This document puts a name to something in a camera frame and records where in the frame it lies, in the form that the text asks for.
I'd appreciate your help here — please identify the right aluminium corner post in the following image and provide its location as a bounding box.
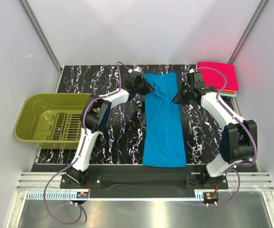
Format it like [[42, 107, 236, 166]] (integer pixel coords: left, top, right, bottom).
[[228, 0, 269, 64]]

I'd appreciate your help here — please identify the olive green plastic basket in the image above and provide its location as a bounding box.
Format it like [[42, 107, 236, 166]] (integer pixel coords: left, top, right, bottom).
[[14, 93, 90, 150]]

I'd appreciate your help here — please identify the folded orange t shirt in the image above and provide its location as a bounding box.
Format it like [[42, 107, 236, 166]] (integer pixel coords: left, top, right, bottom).
[[218, 89, 236, 95]]

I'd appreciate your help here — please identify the left aluminium corner post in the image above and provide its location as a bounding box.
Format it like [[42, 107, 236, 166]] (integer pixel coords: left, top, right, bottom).
[[18, 0, 64, 72]]

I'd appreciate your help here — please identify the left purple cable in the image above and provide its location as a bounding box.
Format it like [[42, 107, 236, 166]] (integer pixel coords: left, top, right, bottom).
[[43, 61, 132, 225]]

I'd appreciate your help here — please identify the purple cable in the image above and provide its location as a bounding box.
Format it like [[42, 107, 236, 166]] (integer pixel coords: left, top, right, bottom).
[[43, 61, 132, 225], [179, 67, 257, 206]]

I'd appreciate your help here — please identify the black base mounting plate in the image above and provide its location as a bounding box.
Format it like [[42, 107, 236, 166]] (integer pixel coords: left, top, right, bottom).
[[31, 162, 257, 200]]

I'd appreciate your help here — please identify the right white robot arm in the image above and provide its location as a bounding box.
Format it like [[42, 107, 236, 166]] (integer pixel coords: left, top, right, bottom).
[[172, 68, 257, 189]]

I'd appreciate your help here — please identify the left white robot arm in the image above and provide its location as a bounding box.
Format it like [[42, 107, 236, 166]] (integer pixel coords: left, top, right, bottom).
[[66, 67, 155, 188]]

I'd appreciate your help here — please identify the black marble pattern mat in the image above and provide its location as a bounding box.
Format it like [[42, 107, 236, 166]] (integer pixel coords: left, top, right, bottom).
[[31, 64, 241, 165]]

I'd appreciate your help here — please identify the aluminium rail frame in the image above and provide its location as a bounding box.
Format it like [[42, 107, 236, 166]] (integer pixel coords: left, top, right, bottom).
[[7, 172, 274, 228]]

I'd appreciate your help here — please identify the folded pink t shirt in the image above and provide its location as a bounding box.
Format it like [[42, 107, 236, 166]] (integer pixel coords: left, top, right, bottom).
[[197, 62, 239, 91]]

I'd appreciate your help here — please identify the folded teal t shirt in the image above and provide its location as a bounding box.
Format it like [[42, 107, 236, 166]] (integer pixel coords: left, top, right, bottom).
[[219, 93, 236, 97]]

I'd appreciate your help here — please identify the blue t shirt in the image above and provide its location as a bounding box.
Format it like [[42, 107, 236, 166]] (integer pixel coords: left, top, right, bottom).
[[142, 72, 187, 168]]

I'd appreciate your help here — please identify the aluminium corner post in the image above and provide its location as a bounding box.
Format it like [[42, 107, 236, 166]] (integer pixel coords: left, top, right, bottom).
[[18, 0, 64, 72], [228, 0, 269, 64]]

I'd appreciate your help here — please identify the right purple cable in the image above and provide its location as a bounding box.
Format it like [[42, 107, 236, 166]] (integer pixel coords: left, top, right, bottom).
[[179, 67, 257, 206]]

